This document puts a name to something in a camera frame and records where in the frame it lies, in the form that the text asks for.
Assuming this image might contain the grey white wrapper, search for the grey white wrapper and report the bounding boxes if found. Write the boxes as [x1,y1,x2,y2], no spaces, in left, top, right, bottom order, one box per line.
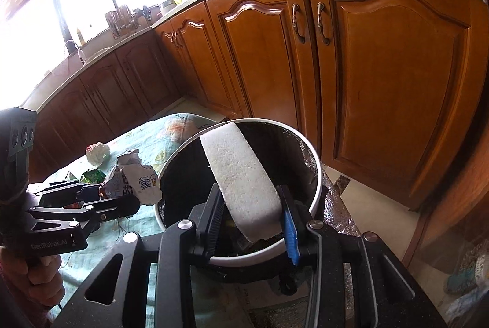
[100,149,162,206]

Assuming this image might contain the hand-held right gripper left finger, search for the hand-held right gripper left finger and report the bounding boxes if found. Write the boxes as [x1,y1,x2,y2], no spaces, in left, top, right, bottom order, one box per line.
[51,185,226,328]

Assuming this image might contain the utensil drying rack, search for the utensil drying rack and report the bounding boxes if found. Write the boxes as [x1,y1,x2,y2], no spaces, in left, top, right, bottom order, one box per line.
[105,5,140,36]

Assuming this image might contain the wooden base cabinets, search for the wooden base cabinets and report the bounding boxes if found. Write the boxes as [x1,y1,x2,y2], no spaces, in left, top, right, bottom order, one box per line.
[23,0,489,210]

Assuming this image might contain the white crumpled paper ball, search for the white crumpled paper ball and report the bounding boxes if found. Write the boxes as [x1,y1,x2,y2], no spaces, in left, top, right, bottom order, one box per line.
[86,142,111,166]

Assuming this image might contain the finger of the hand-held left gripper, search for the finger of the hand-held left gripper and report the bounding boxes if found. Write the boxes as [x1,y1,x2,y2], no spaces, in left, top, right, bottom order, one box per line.
[36,181,103,199]
[28,194,141,237]

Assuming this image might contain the white rimmed black trash bin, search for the white rimmed black trash bin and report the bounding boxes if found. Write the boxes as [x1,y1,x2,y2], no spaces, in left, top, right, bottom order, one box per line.
[157,118,329,294]

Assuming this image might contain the white foam net sleeve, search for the white foam net sleeve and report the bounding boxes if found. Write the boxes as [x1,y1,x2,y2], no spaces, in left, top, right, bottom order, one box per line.
[200,123,283,242]

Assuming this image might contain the person's left hand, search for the person's left hand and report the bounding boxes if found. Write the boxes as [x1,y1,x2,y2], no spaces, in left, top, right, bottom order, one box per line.
[0,247,66,310]

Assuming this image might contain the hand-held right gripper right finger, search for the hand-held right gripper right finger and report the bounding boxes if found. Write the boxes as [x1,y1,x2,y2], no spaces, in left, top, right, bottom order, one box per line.
[277,185,447,328]

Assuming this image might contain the green snack wrapper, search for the green snack wrapper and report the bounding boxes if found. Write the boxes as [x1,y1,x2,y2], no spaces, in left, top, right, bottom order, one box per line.
[65,168,105,185]

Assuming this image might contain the chrome sink faucet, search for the chrome sink faucet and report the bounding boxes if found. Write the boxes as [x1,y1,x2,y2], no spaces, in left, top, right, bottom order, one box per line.
[64,40,85,65]

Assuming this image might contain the kitchen window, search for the kitchen window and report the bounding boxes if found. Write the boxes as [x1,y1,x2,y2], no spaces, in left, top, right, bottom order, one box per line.
[0,0,169,100]

